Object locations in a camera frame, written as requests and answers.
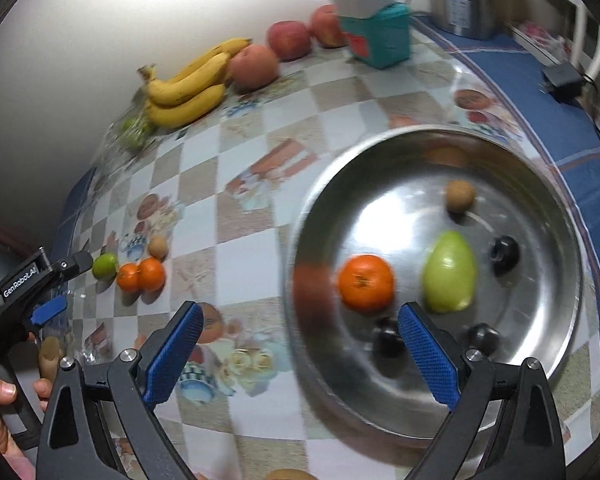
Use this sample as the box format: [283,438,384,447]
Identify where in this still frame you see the red apple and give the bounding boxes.
[310,5,348,49]
[266,21,312,61]
[229,44,281,92]

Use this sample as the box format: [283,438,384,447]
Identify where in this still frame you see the light green pear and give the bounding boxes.
[422,230,478,315]

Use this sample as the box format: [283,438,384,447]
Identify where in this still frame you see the orange tangerine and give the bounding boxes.
[116,263,141,292]
[337,255,396,312]
[137,257,167,292]

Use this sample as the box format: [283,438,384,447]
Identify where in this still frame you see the stainless steel kettle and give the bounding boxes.
[425,0,513,41]

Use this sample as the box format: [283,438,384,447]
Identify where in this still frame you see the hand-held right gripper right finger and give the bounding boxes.
[397,304,566,480]

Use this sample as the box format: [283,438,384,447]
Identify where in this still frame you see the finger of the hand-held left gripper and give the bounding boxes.
[30,296,70,326]
[55,251,94,281]

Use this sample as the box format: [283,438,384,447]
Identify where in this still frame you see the small green round fruit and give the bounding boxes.
[91,252,118,281]

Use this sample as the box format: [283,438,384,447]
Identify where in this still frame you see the clear bag of green fruit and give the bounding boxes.
[97,85,156,161]

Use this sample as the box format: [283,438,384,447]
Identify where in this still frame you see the black power adapter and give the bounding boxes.
[540,62,583,103]

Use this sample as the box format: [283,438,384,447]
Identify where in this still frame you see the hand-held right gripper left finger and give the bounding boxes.
[36,301,204,480]

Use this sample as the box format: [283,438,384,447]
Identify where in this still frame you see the dark purple plum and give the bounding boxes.
[487,235,521,276]
[465,323,501,356]
[372,317,406,359]

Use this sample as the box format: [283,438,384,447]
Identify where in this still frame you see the stainless steel bowl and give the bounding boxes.
[282,127,598,456]

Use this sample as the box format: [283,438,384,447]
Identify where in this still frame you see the teal box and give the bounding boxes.
[340,2,412,70]

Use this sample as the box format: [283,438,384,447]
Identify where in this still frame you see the printed checkered tablecloth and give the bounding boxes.
[55,10,600,480]

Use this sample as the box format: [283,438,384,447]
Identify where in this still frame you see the yellow banana bunch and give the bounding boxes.
[136,37,253,128]

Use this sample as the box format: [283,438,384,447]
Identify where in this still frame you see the white metal tube frame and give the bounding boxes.
[572,2,600,78]

